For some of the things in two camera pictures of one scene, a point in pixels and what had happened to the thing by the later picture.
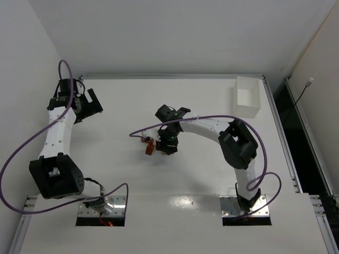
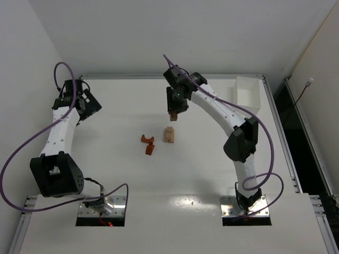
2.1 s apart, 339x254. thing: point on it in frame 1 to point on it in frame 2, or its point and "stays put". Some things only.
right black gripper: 167,147 to 174,109
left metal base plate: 115,207 stays put
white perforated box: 246,98 stays put
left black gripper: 90,106 stays put
